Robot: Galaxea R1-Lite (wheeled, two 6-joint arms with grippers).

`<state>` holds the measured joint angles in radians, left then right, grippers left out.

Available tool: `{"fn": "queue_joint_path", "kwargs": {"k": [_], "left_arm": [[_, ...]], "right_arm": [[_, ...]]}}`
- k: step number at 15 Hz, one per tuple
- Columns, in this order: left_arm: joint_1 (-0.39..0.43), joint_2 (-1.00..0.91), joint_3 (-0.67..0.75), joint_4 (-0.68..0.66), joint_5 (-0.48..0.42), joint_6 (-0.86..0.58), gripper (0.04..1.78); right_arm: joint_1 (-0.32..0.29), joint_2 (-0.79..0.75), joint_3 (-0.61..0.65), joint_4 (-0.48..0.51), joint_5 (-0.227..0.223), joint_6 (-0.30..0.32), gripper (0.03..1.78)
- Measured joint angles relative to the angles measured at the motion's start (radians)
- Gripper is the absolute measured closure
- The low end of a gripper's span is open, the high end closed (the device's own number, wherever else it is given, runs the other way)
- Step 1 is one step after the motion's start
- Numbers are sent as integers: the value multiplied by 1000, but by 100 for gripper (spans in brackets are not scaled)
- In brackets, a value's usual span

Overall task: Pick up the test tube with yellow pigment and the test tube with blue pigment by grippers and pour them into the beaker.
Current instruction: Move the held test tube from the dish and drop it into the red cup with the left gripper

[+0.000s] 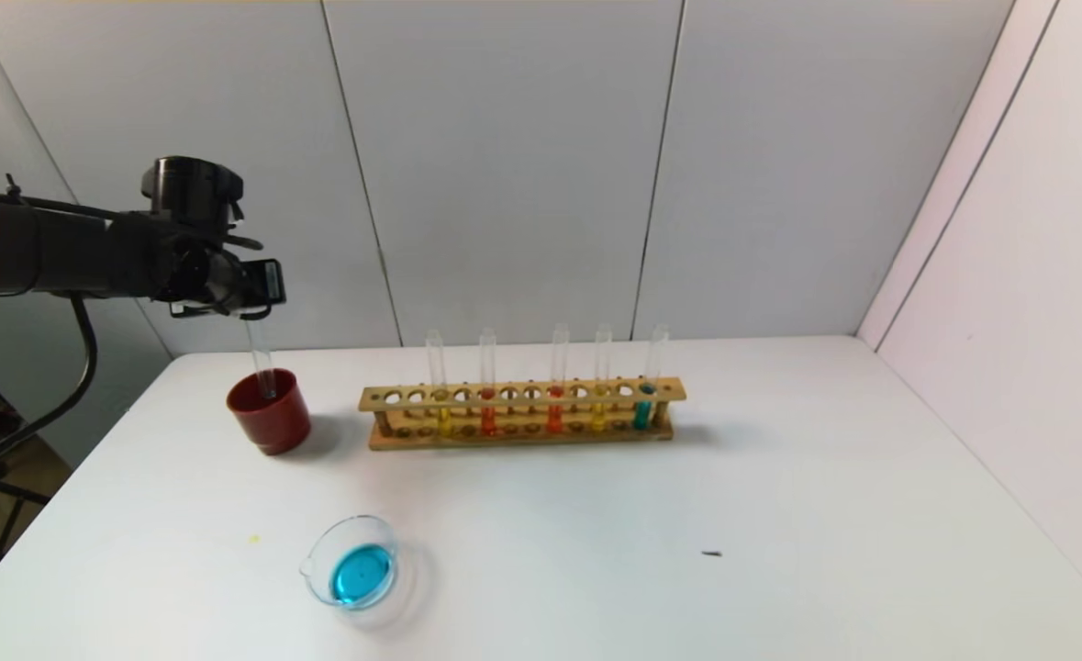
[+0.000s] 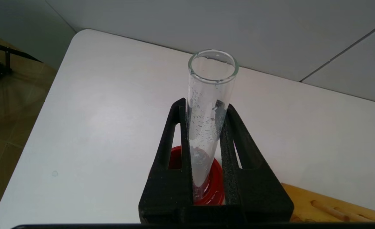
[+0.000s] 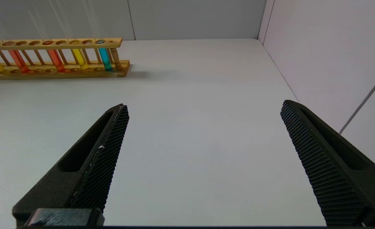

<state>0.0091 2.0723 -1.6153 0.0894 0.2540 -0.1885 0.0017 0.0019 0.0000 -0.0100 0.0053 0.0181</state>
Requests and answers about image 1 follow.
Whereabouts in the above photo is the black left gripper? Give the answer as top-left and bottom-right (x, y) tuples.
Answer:
(207, 258), (287, 320)

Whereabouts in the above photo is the clear glass test tube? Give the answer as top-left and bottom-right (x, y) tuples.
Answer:
(244, 317), (278, 401)

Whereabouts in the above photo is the dark red plastic cup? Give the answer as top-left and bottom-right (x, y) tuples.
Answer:
(226, 368), (313, 457)

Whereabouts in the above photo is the yellow pigment glass test tube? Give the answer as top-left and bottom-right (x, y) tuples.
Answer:
(424, 330), (453, 438)
(591, 322), (613, 433)

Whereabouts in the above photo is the orange pigment glass test tube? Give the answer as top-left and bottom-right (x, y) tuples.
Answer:
(477, 327), (498, 438)
(546, 322), (570, 435)

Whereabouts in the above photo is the small glass beaker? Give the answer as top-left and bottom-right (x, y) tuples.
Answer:
(299, 514), (402, 611)

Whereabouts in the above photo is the wooden test tube rack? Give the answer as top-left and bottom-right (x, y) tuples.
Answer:
(359, 376), (687, 452)

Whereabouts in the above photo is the teal pigment glass test tube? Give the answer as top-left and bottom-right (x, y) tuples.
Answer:
(631, 322), (670, 431)

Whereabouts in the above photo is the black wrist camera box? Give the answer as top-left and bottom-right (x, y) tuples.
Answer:
(242, 259), (287, 309)

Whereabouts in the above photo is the thick black cable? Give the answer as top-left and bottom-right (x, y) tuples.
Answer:
(0, 292), (99, 484)

